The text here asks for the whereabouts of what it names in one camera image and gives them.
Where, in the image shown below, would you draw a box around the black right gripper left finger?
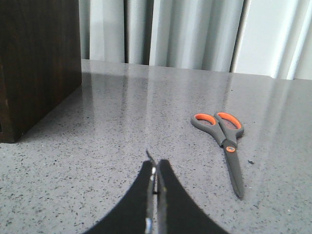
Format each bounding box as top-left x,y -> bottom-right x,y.
86,161 -> 156,234

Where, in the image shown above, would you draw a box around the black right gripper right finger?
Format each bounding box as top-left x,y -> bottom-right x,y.
157,159 -> 227,234

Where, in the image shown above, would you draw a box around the grey orange scissors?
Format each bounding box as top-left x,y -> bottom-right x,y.
191,112 -> 244,199

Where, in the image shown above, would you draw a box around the dark wooden drawer cabinet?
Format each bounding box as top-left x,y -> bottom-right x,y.
0,0 -> 82,143

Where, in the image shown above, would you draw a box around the white curtain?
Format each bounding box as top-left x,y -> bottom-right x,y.
79,0 -> 312,80

